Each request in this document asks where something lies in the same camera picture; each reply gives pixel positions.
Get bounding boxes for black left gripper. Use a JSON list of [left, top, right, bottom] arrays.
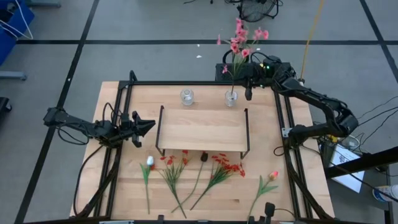
[[119, 110, 157, 149]]

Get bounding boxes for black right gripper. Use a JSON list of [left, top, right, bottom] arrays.
[[244, 55, 277, 101]]

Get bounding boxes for clear glass vase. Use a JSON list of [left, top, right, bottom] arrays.
[[224, 90, 239, 108], [180, 88, 195, 106]]

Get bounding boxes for white artificial tulip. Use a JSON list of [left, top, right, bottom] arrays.
[[139, 155, 155, 215]]

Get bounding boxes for red artificial flower spray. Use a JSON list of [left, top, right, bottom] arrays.
[[158, 149, 191, 219], [189, 152, 246, 212]]

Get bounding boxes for pink artificial flower spray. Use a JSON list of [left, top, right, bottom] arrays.
[[216, 17, 270, 97]]

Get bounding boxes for black artificial rose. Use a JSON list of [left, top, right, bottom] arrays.
[[170, 151, 210, 214]]

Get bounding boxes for orange artificial tulip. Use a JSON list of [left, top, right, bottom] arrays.
[[247, 170, 280, 223]]

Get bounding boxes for wooden shelf with black legs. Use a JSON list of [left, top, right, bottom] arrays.
[[154, 105, 251, 160]]

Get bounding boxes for black floor fan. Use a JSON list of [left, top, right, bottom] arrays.
[[236, 0, 280, 23]]

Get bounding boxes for black metal beam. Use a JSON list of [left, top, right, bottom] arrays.
[[324, 146, 398, 180]]

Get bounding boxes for white printed paper sheet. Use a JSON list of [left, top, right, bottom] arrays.
[[328, 144, 366, 194]]

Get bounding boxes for grey metal base bar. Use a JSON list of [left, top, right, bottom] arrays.
[[0, 71, 27, 82]]

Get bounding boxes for blue fabric object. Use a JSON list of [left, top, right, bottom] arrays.
[[0, 0, 35, 66]]

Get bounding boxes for black metal table frame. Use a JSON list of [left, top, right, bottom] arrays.
[[73, 70, 335, 224]]

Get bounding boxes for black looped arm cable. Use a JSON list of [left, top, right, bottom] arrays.
[[57, 123, 91, 146]]

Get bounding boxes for long black cable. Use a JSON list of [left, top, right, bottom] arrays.
[[73, 144, 105, 216]]

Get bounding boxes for black device with cable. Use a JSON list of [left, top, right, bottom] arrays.
[[264, 202, 295, 218]]

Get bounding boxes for black floor cables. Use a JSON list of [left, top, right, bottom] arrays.
[[356, 95, 398, 147]]

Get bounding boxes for white cable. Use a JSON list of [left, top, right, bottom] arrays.
[[0, 0, 34, 40]]

